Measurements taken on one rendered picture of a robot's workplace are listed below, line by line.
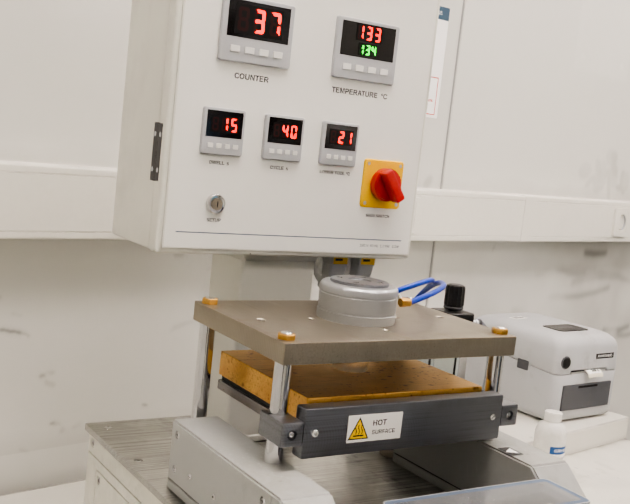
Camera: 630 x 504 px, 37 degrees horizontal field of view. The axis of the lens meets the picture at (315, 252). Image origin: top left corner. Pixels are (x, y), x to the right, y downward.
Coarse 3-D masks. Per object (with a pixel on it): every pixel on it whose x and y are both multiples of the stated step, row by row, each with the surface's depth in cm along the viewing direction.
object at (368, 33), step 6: (360, 24) 104; (366, 24) 104; (360, 30) 104; (366, 30) 105; (372, 30) 105; (378, 30) 105; (360, 36) 104; (366, 36) 105; (372, 36) 105; (378, 36) 106; (372, 42) 105; (378, 42) 106
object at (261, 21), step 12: (240, 12) 96; (252, 12) 97; (264, 12) 98; (276, 12) 98; (240, 24) 96; (252, 24) 97; (264, 24) 98; (276, 24) 99; (264, 36) 98; (276, 36) 99
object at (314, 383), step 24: (240, 360) 94; (264, 360) 95; (408, 360) 102; (240, 384) 93; (264, 384) 89; (312, 384) 88; (336, 384) 88; (360, 384) 89; (384, 384) 90; (408, 384) 91; (432, 384) 92; (456, 384) 94; (264, 408) 89; (288, 408) 86
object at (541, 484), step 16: (544, 480) 85; (432, 496) 78; (448, 496) 78; (464, 496) 79; (480, 496) 79; (496, 496) 79; (512, 496) 80; (528, 496) 80; (544, 496) 81; (560, 496) 81; (576, 496) 82
